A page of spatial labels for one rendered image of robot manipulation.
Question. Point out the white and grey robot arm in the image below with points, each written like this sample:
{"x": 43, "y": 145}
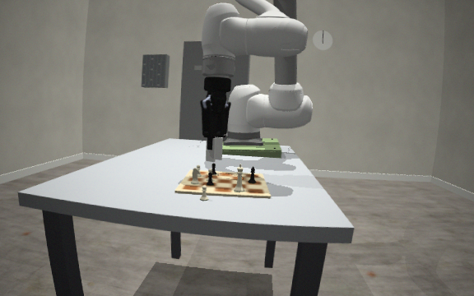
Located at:
{"x": 272, "y": 34}

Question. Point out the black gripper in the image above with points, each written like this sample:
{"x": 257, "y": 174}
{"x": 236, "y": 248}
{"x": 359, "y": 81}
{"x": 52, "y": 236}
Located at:
{"x": 214, "y": 121}

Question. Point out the wooden chessboard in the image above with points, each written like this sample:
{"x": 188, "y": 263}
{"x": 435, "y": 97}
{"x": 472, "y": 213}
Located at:
{"x": 224, "y": 184}

